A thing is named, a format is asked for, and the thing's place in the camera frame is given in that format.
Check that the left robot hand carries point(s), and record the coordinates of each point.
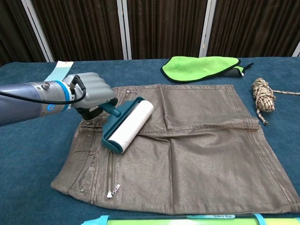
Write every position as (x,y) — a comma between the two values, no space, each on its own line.
(93,91)

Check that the blue and white lint roller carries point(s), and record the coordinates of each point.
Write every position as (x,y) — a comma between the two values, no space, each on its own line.
(131,124)

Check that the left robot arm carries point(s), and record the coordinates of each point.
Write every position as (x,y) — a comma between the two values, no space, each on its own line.
(23,107)

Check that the brown metallic skirt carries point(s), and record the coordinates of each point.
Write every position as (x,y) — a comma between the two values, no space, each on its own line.
(199,164)

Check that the light blue paper strip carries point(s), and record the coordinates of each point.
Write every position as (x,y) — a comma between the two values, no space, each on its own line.
(58,70)

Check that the dark brown pleated curtain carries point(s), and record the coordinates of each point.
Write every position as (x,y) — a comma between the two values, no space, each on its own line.
(253,25)
(164,28)
(79,28)
(14,30)

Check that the blue felt table cover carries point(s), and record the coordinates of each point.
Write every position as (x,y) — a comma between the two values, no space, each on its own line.
(23,152)

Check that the green cloth with black trim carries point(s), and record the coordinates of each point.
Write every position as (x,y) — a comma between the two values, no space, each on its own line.
(194,68)

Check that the green and blue syringe pump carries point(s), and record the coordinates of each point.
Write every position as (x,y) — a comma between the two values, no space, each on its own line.
(164,221)

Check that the white screen frame post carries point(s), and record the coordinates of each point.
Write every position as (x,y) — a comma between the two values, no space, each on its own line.
(207,28)
(124,30)
(297,50)
(37,30)

